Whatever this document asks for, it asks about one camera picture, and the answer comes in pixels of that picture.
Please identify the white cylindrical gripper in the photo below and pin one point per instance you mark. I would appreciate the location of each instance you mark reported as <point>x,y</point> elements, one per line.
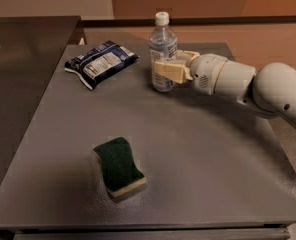
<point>206,71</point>

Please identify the clear plastic water bottle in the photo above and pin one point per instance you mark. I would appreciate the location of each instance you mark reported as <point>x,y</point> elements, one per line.
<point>162,46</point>

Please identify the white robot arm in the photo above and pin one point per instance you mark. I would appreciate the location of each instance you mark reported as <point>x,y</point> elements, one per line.
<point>267,92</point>

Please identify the dark blue snack packet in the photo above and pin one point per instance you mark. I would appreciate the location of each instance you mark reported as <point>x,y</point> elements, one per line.
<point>100,63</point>

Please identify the green and yellow sponge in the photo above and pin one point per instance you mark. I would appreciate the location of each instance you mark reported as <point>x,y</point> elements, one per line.
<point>119,171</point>

